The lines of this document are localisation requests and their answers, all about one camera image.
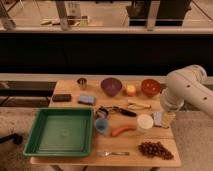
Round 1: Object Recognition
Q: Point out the black handled peeler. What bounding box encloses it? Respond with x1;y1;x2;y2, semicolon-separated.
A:
95;106;137;118

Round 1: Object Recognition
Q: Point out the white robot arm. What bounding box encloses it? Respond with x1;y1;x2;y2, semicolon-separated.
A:
160;65;213;119

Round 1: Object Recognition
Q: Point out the brown grape bunch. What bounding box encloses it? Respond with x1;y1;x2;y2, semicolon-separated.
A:
138;142;174;160

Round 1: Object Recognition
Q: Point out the orange round fruit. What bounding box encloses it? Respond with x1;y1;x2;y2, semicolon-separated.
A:
126;85;136;97

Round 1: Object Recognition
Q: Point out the red bowl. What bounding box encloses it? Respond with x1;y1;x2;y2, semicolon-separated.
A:
141;79;161;97

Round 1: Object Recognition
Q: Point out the small metal cup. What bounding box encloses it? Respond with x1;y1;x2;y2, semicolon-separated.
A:
77;78;87;90

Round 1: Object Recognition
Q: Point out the black floor object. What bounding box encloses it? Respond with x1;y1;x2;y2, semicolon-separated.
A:
0;133;23;145

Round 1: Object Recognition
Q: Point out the black eraser block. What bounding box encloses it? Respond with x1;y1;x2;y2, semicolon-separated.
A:
52;94;72;102

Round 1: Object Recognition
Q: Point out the orange carrot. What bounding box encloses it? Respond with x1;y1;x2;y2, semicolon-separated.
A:
111;126;136;137

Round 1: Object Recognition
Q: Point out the blue sponge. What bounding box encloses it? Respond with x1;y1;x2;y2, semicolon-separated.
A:
78;94;96;105

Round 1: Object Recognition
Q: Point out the blue grey sponge block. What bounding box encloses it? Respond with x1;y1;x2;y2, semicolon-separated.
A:
152;110;176;129

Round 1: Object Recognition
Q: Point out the green plastic tray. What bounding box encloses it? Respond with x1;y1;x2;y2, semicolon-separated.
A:
23;108;93;157

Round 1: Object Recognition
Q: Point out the blue plastic cup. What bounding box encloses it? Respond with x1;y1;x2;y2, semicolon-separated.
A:
95;118;109;134

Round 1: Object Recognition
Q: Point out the purple bowl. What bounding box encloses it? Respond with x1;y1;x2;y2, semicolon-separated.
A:
100;78;122;97

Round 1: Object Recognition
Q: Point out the silver fork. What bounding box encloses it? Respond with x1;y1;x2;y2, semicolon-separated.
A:
97;151;130;157

